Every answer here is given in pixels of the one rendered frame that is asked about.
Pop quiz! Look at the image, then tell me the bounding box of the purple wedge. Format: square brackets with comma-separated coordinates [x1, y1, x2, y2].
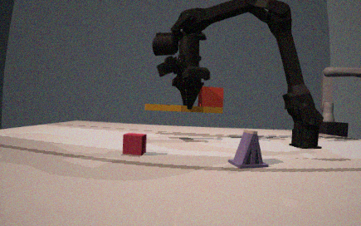
[228, 132, 268, 169]

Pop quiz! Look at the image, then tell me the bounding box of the orange bar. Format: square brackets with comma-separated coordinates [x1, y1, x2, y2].
[144, 86, 223, 113]

